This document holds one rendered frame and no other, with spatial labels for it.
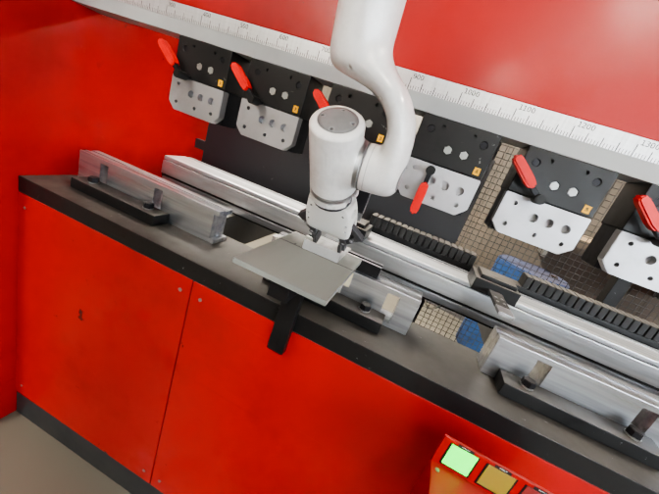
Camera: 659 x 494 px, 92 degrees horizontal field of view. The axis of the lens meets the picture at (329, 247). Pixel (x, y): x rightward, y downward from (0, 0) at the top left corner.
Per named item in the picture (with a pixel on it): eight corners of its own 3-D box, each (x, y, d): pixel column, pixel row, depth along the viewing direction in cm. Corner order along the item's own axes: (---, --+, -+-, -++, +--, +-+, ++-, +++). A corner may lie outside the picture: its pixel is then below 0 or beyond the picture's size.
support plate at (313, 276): (231, 262, 55) (232, 257, 55) (294, 234, 80) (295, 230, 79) (325, 307, 51) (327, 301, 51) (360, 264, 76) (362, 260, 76)
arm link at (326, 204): (366, 177, 59) (363, 188, 61) (323, 161, 61) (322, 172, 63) (346, 208, 54) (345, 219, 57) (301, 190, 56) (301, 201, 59)
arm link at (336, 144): (367, 175, 59) (320, 161, 60) (379, 111, 48) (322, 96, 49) (351, 208, 54) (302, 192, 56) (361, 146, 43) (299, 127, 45)
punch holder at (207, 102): (167, 106, 80) (177, 33, 75) (191, 112, 88) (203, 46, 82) (216, 124, 77) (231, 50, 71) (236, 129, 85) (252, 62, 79)
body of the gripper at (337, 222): (365, 187, 60) (358, 223, 70) (317, 169, 62) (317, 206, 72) (349, 216, 56) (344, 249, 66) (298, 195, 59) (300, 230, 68)
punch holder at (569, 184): (487, 227, 63) (531, 144, 58) (481, 222, 71) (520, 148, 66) (568, 258, 60) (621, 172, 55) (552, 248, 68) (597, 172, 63)
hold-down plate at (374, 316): (262, 279, 77) (265, 269, 76) (273, 272, 82) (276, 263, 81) (377, 335, 71) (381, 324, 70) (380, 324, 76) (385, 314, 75)
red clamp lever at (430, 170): (407, 212, 63) (428, 164, 60) (409, 210, 67) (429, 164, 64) (416, 215, 63) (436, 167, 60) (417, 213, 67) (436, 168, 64)
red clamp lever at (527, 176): (523, 152, 55) (548, 202, 56) (517, 153, 59) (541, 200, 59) (512, 157, 56) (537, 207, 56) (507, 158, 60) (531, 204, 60)
